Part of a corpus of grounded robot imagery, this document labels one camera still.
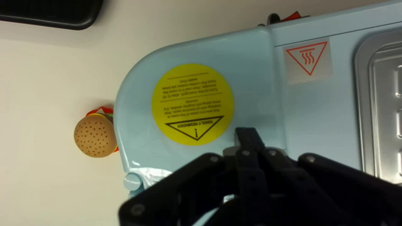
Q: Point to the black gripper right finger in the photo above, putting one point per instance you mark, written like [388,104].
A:
[317,189]

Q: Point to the black ribbed tray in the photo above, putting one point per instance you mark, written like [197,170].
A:
[50,13]

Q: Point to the light blue breakfast machine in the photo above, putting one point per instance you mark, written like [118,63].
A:
[258,67]

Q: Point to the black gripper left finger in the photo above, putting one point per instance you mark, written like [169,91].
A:
[196,189]

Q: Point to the toy hamburger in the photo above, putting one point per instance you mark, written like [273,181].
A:
[94,136]

